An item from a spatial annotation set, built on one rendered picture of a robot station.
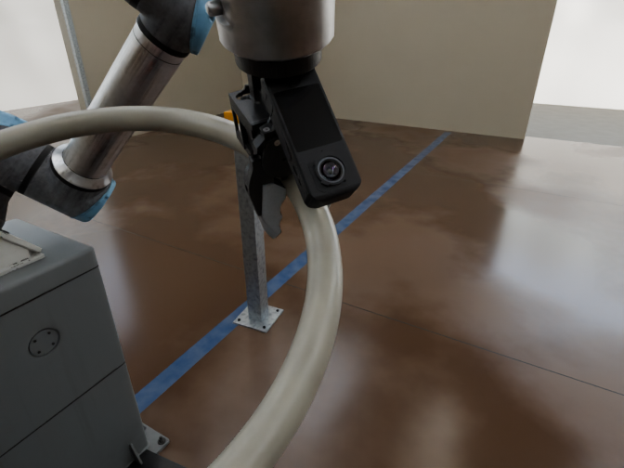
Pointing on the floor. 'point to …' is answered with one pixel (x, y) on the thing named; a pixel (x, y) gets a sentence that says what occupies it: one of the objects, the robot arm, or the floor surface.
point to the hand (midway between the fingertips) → (299, 225)
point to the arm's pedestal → (64, 364)
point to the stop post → (253, 256)
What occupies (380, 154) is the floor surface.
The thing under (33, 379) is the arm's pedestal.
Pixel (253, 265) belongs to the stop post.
